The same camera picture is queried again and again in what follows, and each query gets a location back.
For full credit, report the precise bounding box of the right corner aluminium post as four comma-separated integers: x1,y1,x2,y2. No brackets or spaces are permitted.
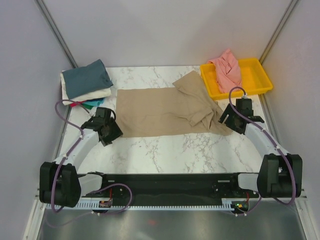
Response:
259,0,301,65

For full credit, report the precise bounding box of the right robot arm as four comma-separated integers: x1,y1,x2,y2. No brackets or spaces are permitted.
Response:
219,98,303,199

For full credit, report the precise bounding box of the folded cream t shirt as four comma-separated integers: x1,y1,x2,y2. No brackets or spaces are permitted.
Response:
60,73,112,106

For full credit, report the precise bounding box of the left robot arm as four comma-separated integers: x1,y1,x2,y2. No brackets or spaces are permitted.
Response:
39,107,123,208

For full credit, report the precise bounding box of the pink t shirt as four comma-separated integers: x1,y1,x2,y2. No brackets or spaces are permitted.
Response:
207,49,242,94

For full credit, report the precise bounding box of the folded blue-grey t shirt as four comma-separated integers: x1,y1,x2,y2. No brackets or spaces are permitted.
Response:
61,59,113,100

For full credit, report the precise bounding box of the folded red t shirt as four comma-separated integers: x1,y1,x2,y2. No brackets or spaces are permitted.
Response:
69,101,83,108

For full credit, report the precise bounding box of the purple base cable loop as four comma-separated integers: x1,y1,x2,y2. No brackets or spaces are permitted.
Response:
84,183,134,216

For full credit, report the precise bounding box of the corner aluminium post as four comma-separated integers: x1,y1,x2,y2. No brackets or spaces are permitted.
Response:
259,0,301,65
34,0,78,68

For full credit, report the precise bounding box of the folded green t shirt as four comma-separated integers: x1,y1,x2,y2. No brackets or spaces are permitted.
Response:
82,103,93,110

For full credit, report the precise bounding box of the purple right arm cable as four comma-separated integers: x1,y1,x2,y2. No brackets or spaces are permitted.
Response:
228,86,299,205

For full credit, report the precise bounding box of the left corner aluminium post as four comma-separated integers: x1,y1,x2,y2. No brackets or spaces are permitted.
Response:
34,0,78,68

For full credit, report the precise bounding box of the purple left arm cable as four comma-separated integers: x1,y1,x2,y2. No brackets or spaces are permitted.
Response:
50,99,96,214

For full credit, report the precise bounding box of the aluminium frame rail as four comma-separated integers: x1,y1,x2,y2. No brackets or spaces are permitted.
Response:
34,177,308,201

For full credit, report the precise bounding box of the white slotted cable duct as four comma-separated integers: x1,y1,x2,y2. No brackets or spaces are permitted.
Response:
44,197,248,213

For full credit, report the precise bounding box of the yellow plastic bin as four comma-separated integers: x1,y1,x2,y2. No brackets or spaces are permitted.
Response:
200,58,273,100

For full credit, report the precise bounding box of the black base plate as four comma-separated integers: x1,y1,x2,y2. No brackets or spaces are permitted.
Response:
86,173,257,206

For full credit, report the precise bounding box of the beige t shirt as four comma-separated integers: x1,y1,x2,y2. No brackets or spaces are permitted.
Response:
116,70,232,138

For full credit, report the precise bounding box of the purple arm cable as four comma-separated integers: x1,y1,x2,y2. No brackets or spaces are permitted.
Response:
50,99,96,214
228,86,299,205

